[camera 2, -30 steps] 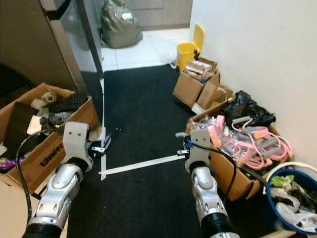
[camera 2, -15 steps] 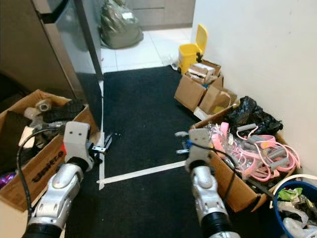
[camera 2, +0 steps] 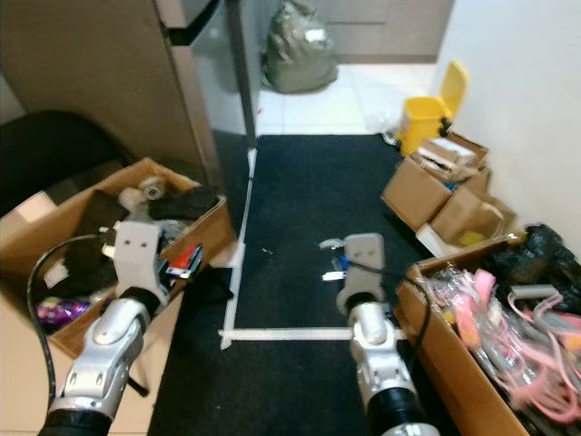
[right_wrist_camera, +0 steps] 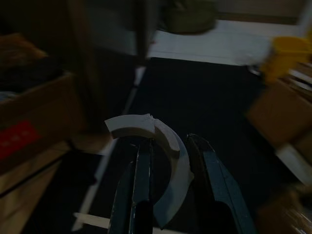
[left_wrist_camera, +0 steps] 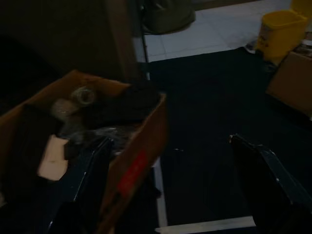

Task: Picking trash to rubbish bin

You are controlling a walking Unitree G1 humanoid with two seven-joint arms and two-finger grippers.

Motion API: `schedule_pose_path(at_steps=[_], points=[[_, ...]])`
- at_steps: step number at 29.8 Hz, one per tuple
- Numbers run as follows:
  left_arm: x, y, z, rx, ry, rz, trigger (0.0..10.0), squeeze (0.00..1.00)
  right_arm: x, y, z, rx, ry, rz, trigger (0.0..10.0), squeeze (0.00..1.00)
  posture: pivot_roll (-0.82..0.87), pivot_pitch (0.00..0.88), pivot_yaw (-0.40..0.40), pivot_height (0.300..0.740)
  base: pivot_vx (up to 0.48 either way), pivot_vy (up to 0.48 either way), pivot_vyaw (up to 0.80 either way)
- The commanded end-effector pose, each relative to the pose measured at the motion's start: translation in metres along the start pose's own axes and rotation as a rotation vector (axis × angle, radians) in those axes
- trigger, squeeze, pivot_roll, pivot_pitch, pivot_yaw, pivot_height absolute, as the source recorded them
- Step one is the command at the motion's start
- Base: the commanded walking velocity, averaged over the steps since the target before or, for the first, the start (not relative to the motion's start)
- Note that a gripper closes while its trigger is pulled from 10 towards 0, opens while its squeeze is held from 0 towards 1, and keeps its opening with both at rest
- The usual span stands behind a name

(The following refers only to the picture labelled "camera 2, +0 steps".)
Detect pink plastic hangers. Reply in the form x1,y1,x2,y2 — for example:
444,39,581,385
440,268,581,419

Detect grey base cabinet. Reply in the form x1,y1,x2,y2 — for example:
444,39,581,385
327,0,455,64

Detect black plastic bag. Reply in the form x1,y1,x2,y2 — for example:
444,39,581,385
483,224,581,292

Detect black flat pouch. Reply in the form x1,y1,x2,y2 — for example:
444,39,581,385
73,193,137,273

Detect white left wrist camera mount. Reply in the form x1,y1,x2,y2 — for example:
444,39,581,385
113,223,172,293

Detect black metal pole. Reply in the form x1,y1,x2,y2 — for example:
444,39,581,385
225,0,260,151

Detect small brown cardboard box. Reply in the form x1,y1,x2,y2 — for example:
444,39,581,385
429,184,518,251

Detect purple shiny wrapper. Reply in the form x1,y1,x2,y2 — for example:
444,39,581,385
36,302,74,326

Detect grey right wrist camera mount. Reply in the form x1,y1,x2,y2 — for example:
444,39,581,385
334,233,385,310

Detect black folded cloth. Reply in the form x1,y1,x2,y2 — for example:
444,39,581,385
150,188,219,223

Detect cardboard box of pink hangers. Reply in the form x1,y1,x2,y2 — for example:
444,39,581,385
395,234,581,436

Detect beige tape roll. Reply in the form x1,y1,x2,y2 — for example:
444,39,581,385
141,177,169,203

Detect yellow rubbish bin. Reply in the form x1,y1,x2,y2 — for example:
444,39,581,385
398,61,470,157

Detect white card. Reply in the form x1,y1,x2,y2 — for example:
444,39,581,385
14,193,60,223

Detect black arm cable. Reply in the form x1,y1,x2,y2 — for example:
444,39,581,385
27,233,119,402
340,259,435,310

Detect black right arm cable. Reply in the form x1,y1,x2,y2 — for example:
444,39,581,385
340,259,435,310

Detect open cardboard box with papers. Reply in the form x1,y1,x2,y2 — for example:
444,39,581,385
381,134,491,231

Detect green full rubbish bag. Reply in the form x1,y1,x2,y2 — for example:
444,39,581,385
263,0,339,94

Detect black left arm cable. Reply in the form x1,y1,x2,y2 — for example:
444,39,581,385
27,233,119,402

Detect black round chair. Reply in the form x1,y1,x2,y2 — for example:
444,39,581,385
0,111,123,192

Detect tall brown cabinet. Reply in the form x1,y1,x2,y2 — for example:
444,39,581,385
0,0,223,187

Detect large cardboard box of clutter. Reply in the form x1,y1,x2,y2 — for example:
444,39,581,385
0,157,234,360

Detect black floor mat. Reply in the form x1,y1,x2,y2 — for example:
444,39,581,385
145,272,373,436
230,134,419,332

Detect white floor tape strip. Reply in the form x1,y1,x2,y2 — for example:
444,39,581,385
222,327,355,348
222,145,257,342

